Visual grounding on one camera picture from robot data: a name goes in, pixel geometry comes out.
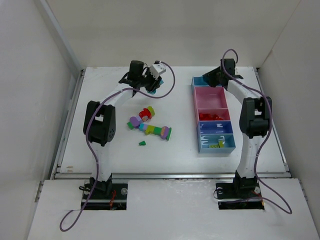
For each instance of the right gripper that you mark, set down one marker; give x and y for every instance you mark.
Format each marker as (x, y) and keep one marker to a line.
(211, 78)

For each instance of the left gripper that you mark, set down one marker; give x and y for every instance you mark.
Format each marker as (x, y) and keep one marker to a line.
(153, 83)

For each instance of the red green turquoise lego stack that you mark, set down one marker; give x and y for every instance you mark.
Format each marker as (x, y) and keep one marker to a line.
(153, 88)

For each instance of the red angular lego piece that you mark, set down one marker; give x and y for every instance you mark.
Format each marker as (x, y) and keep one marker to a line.
(205, 117)

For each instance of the blue and pink sorting tray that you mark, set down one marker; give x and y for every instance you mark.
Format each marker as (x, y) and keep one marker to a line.
(213, 123)

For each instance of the lime green lego brick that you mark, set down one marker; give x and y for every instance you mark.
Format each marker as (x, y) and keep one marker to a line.
(213, 146)

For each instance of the red lego cluster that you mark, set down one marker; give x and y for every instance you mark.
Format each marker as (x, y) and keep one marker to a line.
(216, 117)

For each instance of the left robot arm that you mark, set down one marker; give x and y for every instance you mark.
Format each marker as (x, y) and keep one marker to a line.
(100, 117)

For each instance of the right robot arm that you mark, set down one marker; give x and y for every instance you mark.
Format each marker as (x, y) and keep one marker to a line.
(254, 123)

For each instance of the purple round lego piece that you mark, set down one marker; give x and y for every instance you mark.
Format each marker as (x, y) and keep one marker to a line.
(134, 122)

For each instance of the long multicolour lego stack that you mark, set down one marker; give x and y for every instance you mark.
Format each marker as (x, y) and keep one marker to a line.
(150, 129)

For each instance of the purple flower lego piece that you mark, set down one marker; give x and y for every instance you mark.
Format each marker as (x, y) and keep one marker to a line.
(165, 133)

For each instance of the small green lego piece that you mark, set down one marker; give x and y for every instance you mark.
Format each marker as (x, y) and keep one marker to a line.
(142, 143)

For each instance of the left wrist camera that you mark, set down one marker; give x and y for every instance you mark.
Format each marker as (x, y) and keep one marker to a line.
(157, 69)

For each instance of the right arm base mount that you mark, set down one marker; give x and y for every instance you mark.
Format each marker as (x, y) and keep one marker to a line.
(244, 199)

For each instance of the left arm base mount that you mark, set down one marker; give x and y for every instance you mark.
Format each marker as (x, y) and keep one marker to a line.
(113, 200)

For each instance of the aluminium front rail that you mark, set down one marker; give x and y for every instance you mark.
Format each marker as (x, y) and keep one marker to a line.
(148, 176)

